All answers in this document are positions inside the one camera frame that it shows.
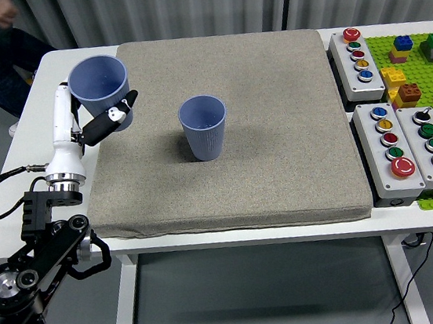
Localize blue ribbed plastic cup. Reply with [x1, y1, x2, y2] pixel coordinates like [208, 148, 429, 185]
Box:
[176, 92, 234, 165]
[65, 51, 136, 137]

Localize grey five-button control box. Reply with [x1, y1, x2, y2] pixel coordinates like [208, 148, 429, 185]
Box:
[326, 24, 388, 106]
[351, 97, 428, 204]

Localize green studded baseplate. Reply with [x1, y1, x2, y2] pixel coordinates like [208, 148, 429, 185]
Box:
[363, 28, 433, 218]

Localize large yellow brick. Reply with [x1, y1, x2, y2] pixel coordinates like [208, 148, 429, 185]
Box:
[380, 64, 407, 91]

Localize person's left hand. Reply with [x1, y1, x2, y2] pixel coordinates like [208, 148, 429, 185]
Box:
[0, 0, 22, 30]

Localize grey pleated curtain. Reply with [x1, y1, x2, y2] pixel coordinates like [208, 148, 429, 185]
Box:
[14, 0, 433, 81]

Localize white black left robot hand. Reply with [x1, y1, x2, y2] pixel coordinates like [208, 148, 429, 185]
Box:
[35, 72, 148, 179]

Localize white table leg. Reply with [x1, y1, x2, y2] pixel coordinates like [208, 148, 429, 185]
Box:
[381, 231, 431, 324]
[102, 253, 147, 324]

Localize brown orange yellow brick stack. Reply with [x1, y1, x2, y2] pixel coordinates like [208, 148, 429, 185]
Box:
[387, 82, 424, 112]

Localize blue yellow purple brick stack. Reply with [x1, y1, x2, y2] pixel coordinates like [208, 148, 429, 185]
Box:
[385, 34, 417, 66]

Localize grey-brown fabric mat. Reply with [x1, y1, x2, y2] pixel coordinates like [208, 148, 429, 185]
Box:
[65, 14, 377, 254]

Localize grey box with selector knob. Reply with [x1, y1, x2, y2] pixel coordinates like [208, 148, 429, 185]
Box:
[395, 104, 433, 194]

